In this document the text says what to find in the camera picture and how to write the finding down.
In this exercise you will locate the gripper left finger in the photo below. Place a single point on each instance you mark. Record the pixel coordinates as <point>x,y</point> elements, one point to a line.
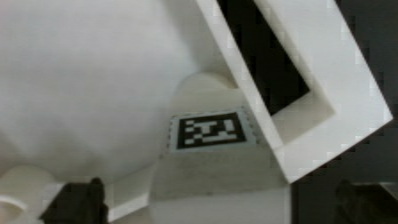
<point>77,207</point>

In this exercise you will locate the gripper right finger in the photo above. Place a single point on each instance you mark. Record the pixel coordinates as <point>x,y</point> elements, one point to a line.
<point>366,204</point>

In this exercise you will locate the white square tabletop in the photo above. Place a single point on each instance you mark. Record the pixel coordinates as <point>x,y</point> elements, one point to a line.
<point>96,56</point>

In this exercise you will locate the white leg with tag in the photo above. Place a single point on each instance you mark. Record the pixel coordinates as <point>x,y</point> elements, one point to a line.
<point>219,184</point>

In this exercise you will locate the white obstacle fence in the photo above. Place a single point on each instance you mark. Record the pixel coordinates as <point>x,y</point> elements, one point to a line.
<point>338,114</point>

